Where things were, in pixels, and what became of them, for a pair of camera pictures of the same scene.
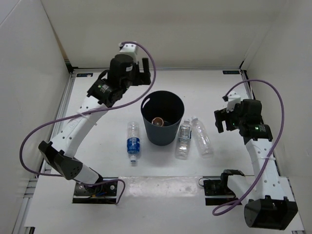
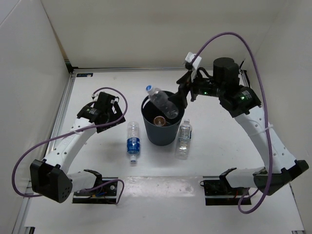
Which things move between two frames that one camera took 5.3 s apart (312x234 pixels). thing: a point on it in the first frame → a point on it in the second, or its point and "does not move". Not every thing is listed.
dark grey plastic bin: x=167 y=105 does not move
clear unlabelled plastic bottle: x=202 y=138 → x=161 y=101
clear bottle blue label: x=133 y=141 does not move
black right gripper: x=222 y=115 → x=180 y=97
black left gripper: x=142 y=78 → x=115 y=117
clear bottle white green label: x=185 y=138 does not move
